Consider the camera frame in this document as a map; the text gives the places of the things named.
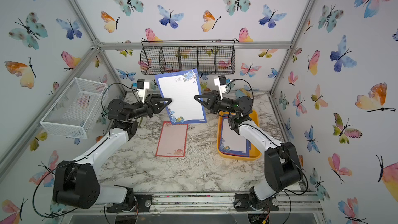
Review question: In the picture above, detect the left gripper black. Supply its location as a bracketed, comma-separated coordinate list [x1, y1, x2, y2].
[127, 96, 171, 123]

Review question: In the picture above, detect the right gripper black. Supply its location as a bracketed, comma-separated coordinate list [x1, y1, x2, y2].
[197, 93, 239, 119]

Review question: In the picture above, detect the blue floral stationery paper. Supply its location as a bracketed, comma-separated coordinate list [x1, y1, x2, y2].
[155, 68, 207, 124]

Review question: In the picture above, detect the red pink stationery paper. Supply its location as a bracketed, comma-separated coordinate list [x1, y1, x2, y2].
[155, 121, 188, 158]

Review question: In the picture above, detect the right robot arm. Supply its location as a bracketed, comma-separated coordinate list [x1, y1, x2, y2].
[194, 90, 304, 211]

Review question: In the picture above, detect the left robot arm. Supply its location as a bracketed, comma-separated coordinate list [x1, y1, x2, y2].
[52, 94, 172, 213]

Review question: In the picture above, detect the blue stationery paper stack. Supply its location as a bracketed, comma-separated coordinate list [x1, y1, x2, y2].
[218, 125, 251, 157]

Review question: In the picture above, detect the yellow storage tray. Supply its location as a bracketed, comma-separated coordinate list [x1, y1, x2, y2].
[217, 111, 261, 161]

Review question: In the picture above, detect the blue dustpan brush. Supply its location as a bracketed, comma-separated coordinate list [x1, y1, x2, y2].
[235, 88, 254, 100]

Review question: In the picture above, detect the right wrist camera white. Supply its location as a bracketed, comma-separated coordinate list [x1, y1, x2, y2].
[214, 75, 227, 100]

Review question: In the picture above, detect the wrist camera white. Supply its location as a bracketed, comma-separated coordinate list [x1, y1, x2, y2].
[136, 79, 150, 103]
[214, 75, 227, 100]

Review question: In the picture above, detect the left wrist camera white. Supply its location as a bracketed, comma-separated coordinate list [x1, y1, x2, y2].
[136, 79, 150, 103]

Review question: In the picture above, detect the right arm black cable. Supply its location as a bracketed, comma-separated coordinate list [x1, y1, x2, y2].
[226, 78, 308, 224]

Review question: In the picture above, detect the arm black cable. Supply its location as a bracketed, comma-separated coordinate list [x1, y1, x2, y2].
[226, 78, 308, 224]
[32, 82, 137, 218]

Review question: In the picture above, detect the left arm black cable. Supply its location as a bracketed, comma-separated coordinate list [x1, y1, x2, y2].
[32, 82, 137, 218]

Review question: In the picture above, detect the black wire wall basket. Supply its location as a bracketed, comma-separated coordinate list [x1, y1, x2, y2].
[139, 39, 236, 75]

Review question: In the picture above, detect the white mesh wall basket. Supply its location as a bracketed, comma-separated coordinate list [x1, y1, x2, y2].
[40, 77, 108, 139]

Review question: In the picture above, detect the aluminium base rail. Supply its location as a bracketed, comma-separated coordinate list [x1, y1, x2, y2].
[62, 192, 324, 215]

